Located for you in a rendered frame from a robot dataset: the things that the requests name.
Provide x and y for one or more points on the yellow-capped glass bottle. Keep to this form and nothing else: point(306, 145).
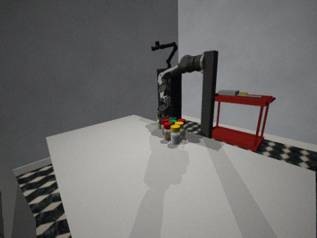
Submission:
point(181, 129)

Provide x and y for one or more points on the small glass bottle with yellow cap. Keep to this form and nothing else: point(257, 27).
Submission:
point(175, 134)

